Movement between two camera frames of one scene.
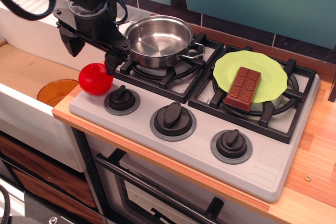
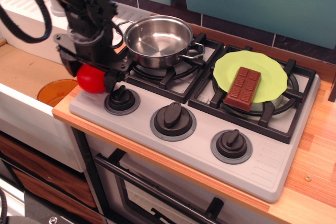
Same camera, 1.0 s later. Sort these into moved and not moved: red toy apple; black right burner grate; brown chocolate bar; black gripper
Moved: black gripper
Not moved: red toy apple; black right burner grate; brown chocolate bar
